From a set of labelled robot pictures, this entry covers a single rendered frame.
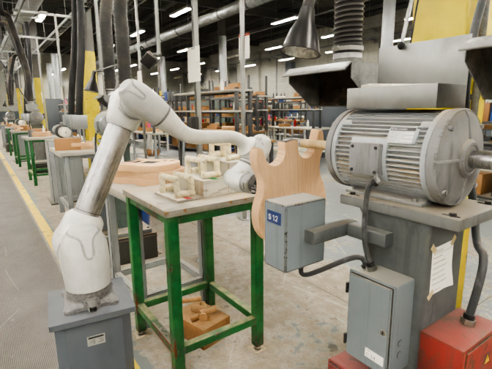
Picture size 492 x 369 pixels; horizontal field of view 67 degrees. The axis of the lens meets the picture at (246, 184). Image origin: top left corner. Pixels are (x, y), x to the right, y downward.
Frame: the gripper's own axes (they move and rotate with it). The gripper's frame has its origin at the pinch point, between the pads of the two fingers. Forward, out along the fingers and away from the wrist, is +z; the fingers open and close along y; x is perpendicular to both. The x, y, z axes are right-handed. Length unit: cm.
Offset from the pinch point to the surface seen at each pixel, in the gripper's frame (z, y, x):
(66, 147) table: -398, 11, -14
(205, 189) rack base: -58, 5, -8
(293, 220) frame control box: 33.6, 26.1, 5.4
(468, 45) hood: 63, -6, 47
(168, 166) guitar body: -117, -1, -5
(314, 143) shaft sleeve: 10.7, -6.3, 19.6
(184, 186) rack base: -77, 7, -9
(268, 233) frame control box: 26.0, 29.7, 0.4
